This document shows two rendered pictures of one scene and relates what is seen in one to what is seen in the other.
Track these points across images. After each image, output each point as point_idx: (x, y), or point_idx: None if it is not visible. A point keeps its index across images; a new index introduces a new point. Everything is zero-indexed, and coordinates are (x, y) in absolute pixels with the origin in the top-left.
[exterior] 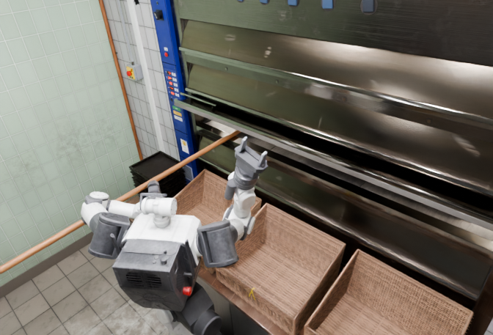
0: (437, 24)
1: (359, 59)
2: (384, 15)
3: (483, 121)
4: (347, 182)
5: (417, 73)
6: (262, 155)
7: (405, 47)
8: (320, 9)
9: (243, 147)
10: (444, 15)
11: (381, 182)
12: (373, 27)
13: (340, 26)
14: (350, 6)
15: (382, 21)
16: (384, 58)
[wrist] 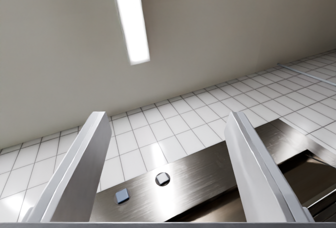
0: (218, 164)
1: None
2: (179, 179)
3: (324, 195)
4: None
5: (241, 208)
6: (238, 115)
7: (212, 191)
8: (115, 206)
9: (81, 188)
10: (216, 157)
11: None
12: (175, 192)
13: (142, 210)
14: (146, 188)
15: (180, 183)
16: (202, 218)
